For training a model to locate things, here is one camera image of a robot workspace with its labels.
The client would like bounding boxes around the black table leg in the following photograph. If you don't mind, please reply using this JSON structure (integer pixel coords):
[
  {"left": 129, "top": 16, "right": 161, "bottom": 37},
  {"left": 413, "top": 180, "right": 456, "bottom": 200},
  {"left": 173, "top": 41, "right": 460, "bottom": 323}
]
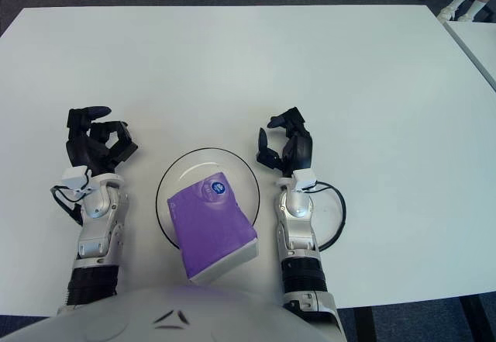
[
  {"left": 353, "top": 306, "right": 377, "bottom": 342},
  {"left": 460, "top": 295, "right": 495, "bottom": 342}
]

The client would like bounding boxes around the white side table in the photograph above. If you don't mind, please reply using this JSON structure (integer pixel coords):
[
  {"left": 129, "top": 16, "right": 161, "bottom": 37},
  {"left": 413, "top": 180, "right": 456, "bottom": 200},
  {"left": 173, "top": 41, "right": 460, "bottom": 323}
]
[{"left": 443, "top": 19, "right": 496, "bottom": 89}]

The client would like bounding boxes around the purple tissue paper pack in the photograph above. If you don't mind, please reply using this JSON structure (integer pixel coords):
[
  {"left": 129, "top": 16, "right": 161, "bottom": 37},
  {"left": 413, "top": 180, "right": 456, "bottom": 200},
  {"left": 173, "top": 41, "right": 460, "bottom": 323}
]
[{"left": 166, "top": 171, "right": 260, "bottom": 285}]

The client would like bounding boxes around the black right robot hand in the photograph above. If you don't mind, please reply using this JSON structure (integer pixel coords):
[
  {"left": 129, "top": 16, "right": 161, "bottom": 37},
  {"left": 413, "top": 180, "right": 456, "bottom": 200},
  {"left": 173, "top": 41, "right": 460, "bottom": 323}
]
[{"left": 255, "top": 105, "right": 315, "bottom": 178}]

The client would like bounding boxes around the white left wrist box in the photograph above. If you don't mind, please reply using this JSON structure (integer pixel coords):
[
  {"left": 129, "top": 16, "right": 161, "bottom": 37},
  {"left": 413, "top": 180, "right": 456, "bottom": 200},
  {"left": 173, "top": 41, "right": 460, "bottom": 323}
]
[{"left": 61, "top": 166, "right": 90, "bottom": 192}]

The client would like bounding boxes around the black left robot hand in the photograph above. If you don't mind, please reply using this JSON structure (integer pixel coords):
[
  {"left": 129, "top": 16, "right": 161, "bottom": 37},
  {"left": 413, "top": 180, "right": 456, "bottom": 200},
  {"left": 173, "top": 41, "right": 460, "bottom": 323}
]
[{"left": 64, "top": 105, "right": 140, "bottom": 176}]

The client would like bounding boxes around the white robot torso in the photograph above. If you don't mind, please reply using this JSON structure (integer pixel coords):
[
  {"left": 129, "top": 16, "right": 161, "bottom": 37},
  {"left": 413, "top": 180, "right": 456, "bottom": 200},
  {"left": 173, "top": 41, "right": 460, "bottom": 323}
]
[{"left": 0, "top": 282, "right": 346, "bottom": 342}]

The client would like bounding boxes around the white plate black rim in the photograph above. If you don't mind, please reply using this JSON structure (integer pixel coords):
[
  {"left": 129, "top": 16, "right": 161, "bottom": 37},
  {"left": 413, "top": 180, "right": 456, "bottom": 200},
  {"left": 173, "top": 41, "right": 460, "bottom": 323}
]
[{"left": 155, "top": 147, "right": 261, "bottom": 251}]

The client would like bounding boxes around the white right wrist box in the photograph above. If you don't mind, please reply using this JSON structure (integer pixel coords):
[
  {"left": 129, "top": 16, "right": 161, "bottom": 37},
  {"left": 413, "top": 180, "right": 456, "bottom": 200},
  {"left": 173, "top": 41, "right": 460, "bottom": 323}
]
[{"left": 292, "top": 169, "right": 319, "bottom": 193}]

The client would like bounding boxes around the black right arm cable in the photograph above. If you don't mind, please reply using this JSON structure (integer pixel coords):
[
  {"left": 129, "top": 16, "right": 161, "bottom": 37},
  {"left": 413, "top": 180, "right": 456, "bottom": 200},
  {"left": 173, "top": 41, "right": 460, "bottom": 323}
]
[{"left": 312, "top": 181, "right": 347, "bottom": 253}]

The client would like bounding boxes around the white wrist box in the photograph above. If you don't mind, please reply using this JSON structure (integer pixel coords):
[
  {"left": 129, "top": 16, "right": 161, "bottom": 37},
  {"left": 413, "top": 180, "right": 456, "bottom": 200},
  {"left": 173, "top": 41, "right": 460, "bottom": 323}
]
[
  {"left": 292, "top": 169, "right": 319, "bottom": 193},
  {"left": 61, "top": 166, "right": 90, "bottom": 192}
]

